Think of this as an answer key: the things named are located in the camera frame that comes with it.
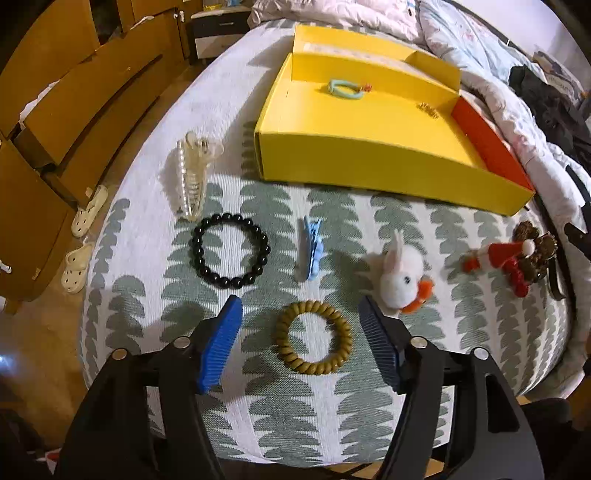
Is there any clear pearl hair claw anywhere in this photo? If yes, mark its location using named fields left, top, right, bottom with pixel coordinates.
left=174, top=131, right=225, bottom=221

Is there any nightstand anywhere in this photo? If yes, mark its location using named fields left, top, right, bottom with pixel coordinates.
left=190, top=9, right=252, bottom=61

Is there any wooden wardrobe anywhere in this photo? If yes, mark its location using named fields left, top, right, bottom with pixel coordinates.
left=0, top=0, right=195, bottom=315

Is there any blue hair clip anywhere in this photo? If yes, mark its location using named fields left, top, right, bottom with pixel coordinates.
left=298, top=216, right=324, bottom=281

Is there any black garment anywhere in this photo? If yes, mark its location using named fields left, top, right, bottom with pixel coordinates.
left=510, top=65, right=591, bottom=162

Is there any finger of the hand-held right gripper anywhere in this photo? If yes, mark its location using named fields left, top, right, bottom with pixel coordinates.
left=564, top=220, right=591, bottom=261

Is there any white patterned quilt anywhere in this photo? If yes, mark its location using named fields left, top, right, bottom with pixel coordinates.
left=416, top=0, right=591, bottom=195

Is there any cream clog slipper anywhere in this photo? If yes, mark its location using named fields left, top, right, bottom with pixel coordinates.
left=71, top=185, right=109, bottom=238
left=61, top=242, right=95, bottom=294

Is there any red ball hair clip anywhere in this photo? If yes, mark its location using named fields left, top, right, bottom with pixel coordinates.
left=463, top=240, right=536, bottom=298

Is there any white rabbit plush hair clip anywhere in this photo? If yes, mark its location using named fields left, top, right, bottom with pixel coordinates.
left=379, top=230, right=435, bottom=319

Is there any light blue hair ring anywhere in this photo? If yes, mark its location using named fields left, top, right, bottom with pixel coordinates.
left=327, top=79, right=372, bottom=100

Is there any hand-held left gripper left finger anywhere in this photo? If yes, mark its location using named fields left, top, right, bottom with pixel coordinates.
left=55, top=295, right=244, bottom=480

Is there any yellow cardboard box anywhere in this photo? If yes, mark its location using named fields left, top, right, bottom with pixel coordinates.
left=254, top=24, right=536, bottom=217

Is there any leaf pattern bed sheet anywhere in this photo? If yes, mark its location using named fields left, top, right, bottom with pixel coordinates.
left=78, top=18, right=583, bottom=462

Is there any pale pink blanket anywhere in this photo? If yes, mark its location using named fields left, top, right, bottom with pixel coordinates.
left=249, top=0, right=421, bottom=42

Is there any olive spiral hair tie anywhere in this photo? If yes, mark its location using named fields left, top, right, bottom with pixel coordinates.
left=276, top=300, right=352, bottom=374

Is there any brown seed bead bracelet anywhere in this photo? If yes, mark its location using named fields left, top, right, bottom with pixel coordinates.
left=512, top=220, right=559, bottom=283

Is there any black curved hair clip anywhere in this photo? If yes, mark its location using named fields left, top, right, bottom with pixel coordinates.
left=548, top=256, right=568, bottom=302

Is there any black bead bracelet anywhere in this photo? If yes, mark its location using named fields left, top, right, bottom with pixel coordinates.
left=191, top=212, right=271, bottom=289

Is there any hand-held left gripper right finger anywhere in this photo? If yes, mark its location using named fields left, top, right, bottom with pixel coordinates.
left=359, top=295, right=546, bottom=480

